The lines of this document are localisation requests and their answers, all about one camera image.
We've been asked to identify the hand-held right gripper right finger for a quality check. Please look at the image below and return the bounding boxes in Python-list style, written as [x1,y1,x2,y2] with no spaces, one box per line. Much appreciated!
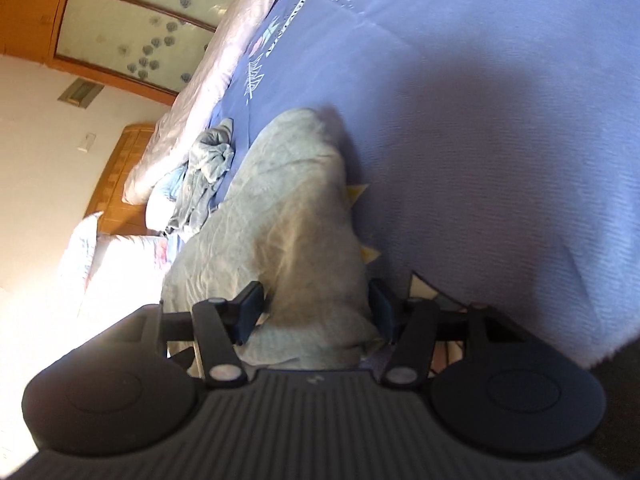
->
[368,281,507,387]

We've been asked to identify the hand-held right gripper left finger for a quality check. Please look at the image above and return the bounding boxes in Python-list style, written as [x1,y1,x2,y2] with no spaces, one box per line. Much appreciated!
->
[159,280,266,389]

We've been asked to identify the crumpled grey-blue garment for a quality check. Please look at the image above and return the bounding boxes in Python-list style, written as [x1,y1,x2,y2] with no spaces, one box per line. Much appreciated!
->
[167,117,237,235]

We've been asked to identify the wooden wardrobe with frosted doors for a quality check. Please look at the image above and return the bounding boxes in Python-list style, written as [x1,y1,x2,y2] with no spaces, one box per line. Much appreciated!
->
[0,0,263,107]

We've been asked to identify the white floral pillow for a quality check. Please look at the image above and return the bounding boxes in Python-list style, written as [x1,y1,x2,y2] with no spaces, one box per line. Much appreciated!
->
[56,211,177,313]

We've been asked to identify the light grey pants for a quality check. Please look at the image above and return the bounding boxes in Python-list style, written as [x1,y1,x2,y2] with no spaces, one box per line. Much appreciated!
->
[161,106,383,368]

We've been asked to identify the small grey-green wall box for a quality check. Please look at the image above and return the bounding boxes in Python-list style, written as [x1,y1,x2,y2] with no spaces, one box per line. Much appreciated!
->
[57,79,105,109]

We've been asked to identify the wooden slatted headboard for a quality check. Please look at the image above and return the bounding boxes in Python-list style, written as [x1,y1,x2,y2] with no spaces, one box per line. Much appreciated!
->
[84,123,158,237]

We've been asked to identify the blue printed bed sheet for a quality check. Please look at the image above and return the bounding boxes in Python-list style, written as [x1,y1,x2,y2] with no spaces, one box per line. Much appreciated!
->
[212,0,640,372]

